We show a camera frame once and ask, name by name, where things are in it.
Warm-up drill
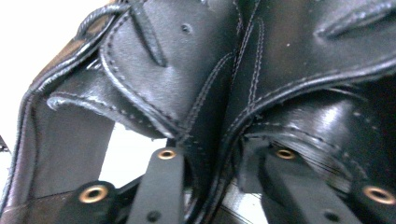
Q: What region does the black leather shoe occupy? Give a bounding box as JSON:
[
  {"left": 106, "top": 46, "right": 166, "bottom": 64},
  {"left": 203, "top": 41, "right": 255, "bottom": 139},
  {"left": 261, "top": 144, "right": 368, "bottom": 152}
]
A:
[{"left": 0, "top": 0, "right": 396, "bottom": 224}]

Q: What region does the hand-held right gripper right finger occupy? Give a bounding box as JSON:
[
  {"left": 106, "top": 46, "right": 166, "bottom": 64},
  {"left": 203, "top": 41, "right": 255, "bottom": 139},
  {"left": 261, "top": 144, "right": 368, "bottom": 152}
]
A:
[{"left": 259, "top": 146, "right": 364, "bottom": 224}]

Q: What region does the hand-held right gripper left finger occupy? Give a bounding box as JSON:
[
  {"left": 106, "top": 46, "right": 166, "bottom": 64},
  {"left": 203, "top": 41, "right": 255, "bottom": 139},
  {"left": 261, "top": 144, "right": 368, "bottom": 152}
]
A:
[{"left": 125, "top": 147, "right": 186, "bottom": 224}]

